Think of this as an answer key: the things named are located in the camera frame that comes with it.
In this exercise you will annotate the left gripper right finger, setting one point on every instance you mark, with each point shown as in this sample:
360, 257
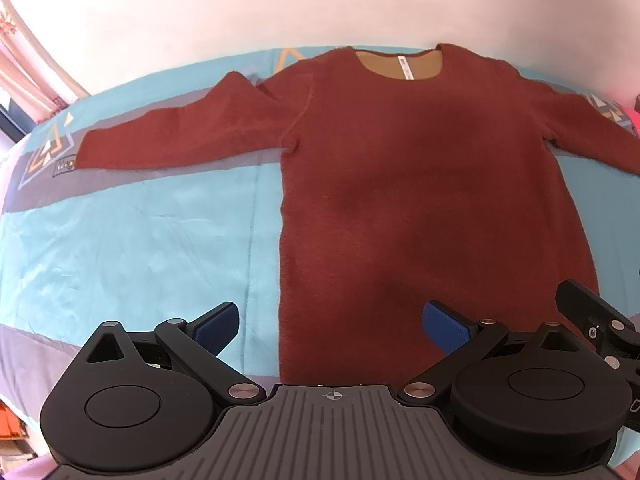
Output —
462, 341

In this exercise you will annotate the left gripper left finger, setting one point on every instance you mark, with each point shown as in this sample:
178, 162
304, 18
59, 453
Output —
195, 346

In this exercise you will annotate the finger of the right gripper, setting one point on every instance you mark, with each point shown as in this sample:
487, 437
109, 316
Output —
613, 336

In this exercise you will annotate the dark red knit sweater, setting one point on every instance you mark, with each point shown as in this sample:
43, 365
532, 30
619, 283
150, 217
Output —
404, 181

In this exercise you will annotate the teal grey patterned bedsheet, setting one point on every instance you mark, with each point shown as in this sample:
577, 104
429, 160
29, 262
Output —
81, 248

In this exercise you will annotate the pink pillow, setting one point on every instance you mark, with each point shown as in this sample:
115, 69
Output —
630, 119

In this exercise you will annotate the pink curtain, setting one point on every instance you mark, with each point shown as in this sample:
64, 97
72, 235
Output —
29, 74

